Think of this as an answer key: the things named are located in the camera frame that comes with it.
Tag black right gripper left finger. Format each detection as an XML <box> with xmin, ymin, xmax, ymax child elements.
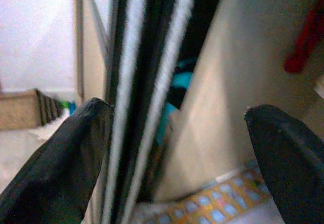
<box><xmin>0</xmin><ymin>98</ymin><xmax>114</xmax><ymax>224</ymax></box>

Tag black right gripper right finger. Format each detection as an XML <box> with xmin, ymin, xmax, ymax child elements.
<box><xmin>244</xmin><ymin>104</ymin><xmax>324</xmax><ymax>224</ymax></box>

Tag small green blue toy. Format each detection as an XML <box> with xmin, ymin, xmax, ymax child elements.
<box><xmin>60</xmin><ymin>100</ymin><xmax>76</xmax><ymax>116</ymax></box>

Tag orange blue patterned mat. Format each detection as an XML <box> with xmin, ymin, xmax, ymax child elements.
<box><xmin>136</xmin><ymin>167</ymin><xmax>273</xmax><ymax>224</ymax></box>

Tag small white object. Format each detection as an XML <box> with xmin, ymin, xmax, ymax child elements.
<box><xmin>313</xmin><ymin>74</ymin><xmax>324</xmax><ymax>96</ymax></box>

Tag beige wardrobe door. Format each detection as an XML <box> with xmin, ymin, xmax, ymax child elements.
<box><xmin>154</xmin><ymin>0</ymin><xmax>324</xmax><ymax>202</ymax></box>

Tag red hanging cloth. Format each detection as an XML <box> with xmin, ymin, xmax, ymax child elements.
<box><xmin>283</xmin><ymin>5</ymin><xmax>324</xmax><ymax>73</ymax></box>

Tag teal cloth bundle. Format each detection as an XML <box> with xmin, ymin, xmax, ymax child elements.
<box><xmin>155</xmin><ymin>58</ymin><xmax>197</xmax><ymax>144</ymax></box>

